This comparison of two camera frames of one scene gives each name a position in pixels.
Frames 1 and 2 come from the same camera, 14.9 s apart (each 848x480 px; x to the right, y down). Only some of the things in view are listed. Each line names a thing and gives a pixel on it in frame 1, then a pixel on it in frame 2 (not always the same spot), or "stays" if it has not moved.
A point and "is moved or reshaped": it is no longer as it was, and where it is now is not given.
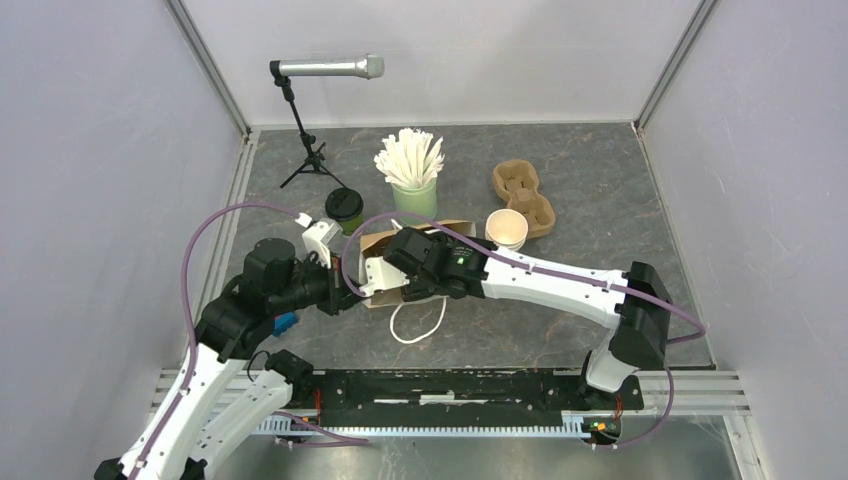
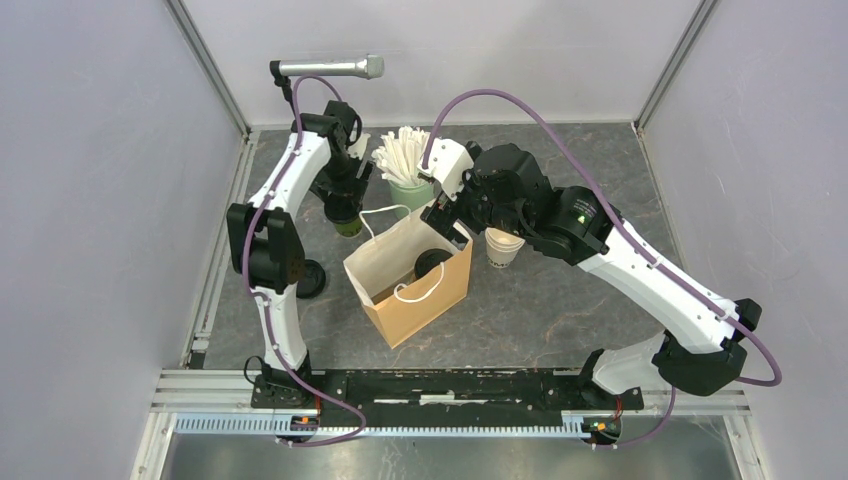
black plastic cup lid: [343, 204] stays
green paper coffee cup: [348, 227] stays
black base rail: [459, 397] stays
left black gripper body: [323, 285] -> [339, 176]
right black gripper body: [418, 287] -> [443, 213]
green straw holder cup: [421, 201] stays
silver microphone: [368, 66] stays
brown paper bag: [373, 244] is moved or reshaped
